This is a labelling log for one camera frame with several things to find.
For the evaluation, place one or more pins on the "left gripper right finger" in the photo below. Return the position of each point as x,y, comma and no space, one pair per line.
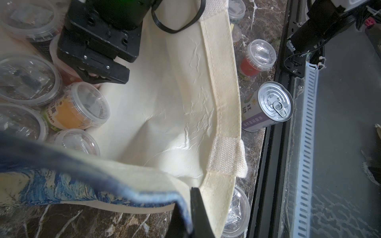
201,225

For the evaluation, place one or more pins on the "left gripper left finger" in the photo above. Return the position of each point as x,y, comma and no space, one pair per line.
177,228

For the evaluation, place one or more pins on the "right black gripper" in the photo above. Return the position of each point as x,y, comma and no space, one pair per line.
95,33

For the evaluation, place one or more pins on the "cream canvas tote bag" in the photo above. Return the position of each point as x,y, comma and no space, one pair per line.
175,125

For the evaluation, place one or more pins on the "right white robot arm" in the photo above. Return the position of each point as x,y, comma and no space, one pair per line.
95,33

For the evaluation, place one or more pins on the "seed jar in bag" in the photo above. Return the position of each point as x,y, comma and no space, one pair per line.
76,139
23,121
35,22

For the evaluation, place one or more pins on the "orange label seed jar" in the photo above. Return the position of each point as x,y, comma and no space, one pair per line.
80,107

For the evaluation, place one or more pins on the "clear lid seed jar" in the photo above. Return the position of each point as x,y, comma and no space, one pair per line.
29,80

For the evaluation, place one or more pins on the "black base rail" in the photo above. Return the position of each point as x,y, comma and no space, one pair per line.
320,172

